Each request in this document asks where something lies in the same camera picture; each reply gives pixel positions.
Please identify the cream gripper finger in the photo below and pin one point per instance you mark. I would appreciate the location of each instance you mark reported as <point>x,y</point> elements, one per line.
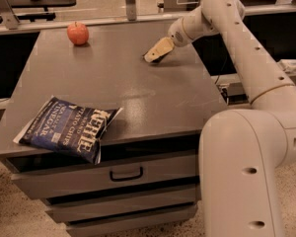
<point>162,46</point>

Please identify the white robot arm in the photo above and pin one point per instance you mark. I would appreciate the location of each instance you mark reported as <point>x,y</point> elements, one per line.
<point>240,149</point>

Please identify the red apple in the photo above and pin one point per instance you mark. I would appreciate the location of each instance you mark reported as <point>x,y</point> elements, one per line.
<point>78,33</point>

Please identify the blue kettle chips bag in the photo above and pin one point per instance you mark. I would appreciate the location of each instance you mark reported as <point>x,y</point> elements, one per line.
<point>67,128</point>

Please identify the white packet on shelf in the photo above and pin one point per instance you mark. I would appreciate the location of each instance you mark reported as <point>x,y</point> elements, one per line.
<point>288,65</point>

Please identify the black drawer handle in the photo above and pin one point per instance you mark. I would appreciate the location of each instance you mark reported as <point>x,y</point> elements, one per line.
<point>135,174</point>

